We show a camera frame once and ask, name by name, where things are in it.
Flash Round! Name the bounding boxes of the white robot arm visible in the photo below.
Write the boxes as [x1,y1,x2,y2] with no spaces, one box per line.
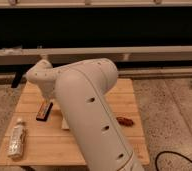
[26,58,144,171]

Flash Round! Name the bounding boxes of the white sponge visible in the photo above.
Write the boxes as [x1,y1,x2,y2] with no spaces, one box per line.
[62,118,69,130]

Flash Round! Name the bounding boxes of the wooden table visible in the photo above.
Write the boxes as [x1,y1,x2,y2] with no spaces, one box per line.
[0,79,150,166]

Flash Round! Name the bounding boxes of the plastic water bottle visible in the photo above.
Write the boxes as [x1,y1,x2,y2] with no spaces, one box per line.
[8,118,26,160]

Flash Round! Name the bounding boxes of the brown snack piece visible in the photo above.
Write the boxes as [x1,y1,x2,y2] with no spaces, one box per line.
[117,117,134,126]

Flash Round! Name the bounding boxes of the long metal rail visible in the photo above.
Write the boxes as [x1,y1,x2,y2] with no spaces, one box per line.
[0,46,192,65]

